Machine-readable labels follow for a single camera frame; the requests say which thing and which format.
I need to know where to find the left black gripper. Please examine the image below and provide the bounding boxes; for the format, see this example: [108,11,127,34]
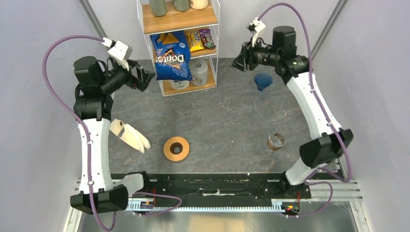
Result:
[100,59,156,94]

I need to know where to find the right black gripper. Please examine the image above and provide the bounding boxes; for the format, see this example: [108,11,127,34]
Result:
[229,36,280,73]

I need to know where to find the white wire shelf rack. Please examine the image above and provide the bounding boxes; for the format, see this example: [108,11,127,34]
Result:
[137,0,220,96]

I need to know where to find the coffee filter paper pack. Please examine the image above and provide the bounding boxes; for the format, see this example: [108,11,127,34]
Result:
[110,119,151,154]

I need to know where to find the round wooden dripper stand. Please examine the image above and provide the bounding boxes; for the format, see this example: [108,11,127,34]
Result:
[163,137,190,162]

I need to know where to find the clear glass cup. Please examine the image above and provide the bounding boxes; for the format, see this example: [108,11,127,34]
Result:
[266,133,287,150]

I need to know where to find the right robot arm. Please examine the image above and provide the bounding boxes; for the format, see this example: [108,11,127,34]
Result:
[232,24,353,198]

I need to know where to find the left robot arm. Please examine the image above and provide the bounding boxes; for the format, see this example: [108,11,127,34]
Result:
[70,56,155,215]

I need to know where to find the blue Doritos chip bag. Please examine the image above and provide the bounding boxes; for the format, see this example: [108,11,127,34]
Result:
[150,30,192,81]

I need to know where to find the white paper roll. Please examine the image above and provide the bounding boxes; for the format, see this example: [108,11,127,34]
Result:
[168,80,190,90]

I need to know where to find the dark candy bag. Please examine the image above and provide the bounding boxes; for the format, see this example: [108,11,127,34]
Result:
[199,29,216,49]

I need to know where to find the yellow candy bag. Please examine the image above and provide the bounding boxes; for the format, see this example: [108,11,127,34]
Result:
[186,31,205,52]

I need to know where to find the green pump bottle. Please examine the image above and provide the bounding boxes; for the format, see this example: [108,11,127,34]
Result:
[149,0,167,17]

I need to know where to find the cream lotion bottle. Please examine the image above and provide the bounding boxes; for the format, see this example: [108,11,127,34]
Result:
[190,0,208,10]

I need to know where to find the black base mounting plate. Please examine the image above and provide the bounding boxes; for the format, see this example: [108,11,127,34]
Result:
[132,173,313,208]

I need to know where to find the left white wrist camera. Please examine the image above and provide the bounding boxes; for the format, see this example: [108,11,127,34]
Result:
[102,37,133,71]

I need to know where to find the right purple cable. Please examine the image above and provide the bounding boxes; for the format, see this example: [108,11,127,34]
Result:
[258,2,353,218]

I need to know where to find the purple cable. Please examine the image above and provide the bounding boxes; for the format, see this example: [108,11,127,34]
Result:
[258,2,353,218]
[42,35,183,232]

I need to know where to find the left aluminium frame post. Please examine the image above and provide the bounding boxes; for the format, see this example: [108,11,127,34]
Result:
[78,0,107,38]

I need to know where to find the aluminium frame post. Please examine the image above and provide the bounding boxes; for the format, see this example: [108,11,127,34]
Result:
[78,0,107,38]
[312,0,349,58]

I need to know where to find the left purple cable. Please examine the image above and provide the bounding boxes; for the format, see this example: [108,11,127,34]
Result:
[42,35,183,232]

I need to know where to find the right aluminium frame post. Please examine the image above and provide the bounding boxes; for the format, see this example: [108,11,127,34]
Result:
[312,0,349,58]

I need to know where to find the grey slotted cable duct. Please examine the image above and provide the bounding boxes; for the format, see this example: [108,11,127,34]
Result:
[125,198,300,214]

